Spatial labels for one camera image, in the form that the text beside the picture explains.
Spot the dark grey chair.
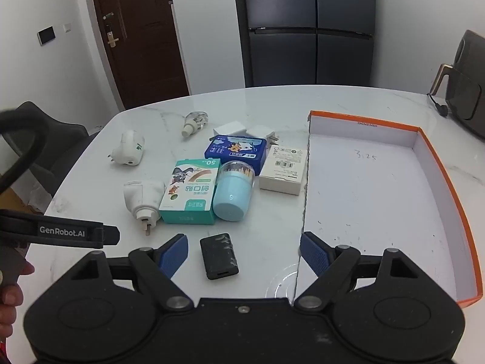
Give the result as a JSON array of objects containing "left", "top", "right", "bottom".
[{"left": 8, "top": 100, "right": 89, "bottom": 213}]

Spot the brown cardboard carton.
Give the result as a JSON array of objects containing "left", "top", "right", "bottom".
[{"left": 9, "top": 190, "right": 48, "bottom": 217}]

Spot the white plug-in heater green print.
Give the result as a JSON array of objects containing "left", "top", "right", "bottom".
[{"left": 108, "top": 130, "right": 145, "bottom": 167}]

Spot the black wall panel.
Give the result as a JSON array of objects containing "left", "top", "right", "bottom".
[{"left": 37, "top": 26, "right": 57, "bottom": 46}]

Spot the black power plug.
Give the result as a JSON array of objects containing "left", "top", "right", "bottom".
[{"left": 428, "top": 93, "right": 448, "bottom": 117}]

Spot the white charger with prongs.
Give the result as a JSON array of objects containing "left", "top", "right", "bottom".
[{"left": 246, "top": 124, "right": 282, "bottom": 148}]

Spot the dark grey air fryer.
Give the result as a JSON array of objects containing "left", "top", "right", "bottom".
[{"left": 428, "top": 29, "right": 485, "bottom": 139}]

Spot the white block charger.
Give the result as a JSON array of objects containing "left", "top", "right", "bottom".
[{"left": 213, "top": 121, "right": 248, "bottom": 137}]

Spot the person's left hand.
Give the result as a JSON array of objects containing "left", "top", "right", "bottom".
[{"left": 0, "top": 262, "right": 35, "bottom": 340}]

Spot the clear liquid refill bottle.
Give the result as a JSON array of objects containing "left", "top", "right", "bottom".
[{"left": 181, "top": 111, "right": 210, "bottom": 137}]

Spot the brown wooden door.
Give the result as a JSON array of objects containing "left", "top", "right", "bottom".
[{"left": 88, "top": 0, "right": 190, "bottom": 110}]

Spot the dark grey refrigerator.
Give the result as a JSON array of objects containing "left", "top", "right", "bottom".
[{"left": 232, "top": 0, "right": 376, "bottom": 88}]

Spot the black charger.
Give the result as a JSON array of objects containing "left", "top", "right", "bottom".
[{"left": 199, "top": 232, "right": 240, "bottom": 281}]

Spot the blue plastic case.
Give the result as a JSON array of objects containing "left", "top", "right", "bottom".
[{"left": 204, "top": 135, "right": 270, "bottom": 177}]

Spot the green bandage box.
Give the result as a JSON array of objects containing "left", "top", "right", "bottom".
[{"left": 158, "top": 158, "right": 221, "bottom": 225}]

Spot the orange and white cardboard box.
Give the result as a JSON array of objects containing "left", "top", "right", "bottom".
[{"left": 293, "top": 111, "right": 484, "bottom": 308}]

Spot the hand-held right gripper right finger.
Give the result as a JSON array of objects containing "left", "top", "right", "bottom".
[{"left": 293, "top": 231, "right": 415, "bottom": 312}]

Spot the brass door lock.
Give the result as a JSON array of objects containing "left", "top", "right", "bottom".
[{"left": 103, "top": 13, "right": 121, "bottom": 48}]

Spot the light blue toothpick jar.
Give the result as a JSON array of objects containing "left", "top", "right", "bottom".
[{"left": 212, "top": 160, "right": 255, "bottom": 222}]

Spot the white labelled small box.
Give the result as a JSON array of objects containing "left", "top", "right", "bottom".
[{"left": 259, "top": 144, "right": 308, "bottom": 197}]

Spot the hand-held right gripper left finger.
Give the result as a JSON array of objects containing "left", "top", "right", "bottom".
[{"left": 72, "top": 234, "right": 194, "bottom": 312}]

